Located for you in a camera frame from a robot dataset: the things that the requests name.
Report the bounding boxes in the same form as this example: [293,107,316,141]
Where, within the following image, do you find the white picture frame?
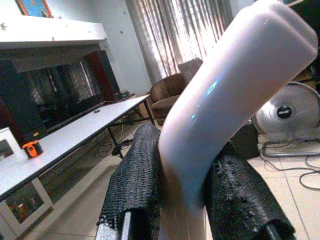
[0,126,25,163]

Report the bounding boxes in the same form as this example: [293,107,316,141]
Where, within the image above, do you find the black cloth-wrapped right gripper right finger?
[203,139,297,240]

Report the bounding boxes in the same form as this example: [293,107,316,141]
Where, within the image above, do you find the orange framed picture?
[14,0,54,19]

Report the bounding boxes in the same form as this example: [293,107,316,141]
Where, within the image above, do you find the orange and black small device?
[21,140,45,159]

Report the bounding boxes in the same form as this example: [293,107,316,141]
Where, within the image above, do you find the white floor fan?
[252,81,320,158]

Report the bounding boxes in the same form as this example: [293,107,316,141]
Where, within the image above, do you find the black cable on floor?
[259,142,320,190]

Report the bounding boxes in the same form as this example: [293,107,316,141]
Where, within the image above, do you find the white wall cabinet with shelves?
[0,16,137,240]

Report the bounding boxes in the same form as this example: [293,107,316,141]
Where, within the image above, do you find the white striped curtain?
[124,0,235,80]

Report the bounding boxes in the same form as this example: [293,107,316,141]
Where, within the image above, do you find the white plastic broom handle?
[158,0,319,210]

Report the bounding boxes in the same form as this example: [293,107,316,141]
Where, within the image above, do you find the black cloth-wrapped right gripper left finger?
[96,122,162,240]

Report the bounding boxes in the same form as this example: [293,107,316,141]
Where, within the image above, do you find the brown cushion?
[177,57,204,82]

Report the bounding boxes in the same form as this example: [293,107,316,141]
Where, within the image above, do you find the brown armchair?
[147,72,187,126]

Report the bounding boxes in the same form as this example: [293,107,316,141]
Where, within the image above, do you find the long white folding table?
[0,93,156,202]

